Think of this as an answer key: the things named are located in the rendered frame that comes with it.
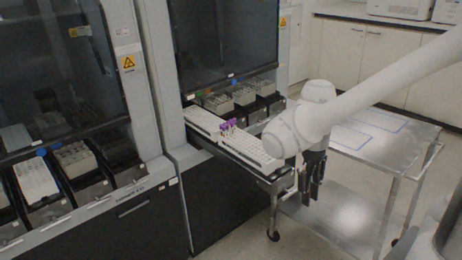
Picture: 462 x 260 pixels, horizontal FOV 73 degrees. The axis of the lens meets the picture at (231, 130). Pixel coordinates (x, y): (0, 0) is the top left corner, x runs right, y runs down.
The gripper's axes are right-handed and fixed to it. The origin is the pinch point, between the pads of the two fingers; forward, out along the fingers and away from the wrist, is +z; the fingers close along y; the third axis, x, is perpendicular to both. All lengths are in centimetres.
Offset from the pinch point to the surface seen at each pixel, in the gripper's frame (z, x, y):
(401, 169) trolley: -2.2, 15.5, -32.1
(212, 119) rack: -7, -58, -2
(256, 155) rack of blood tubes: -6.4, -23.5, 3.0
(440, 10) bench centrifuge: -21, -51, -230
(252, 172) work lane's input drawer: -1.0, -21.8, 6.5
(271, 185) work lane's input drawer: -0.6, -12.1, 6.5
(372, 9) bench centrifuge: -17, -109, -230
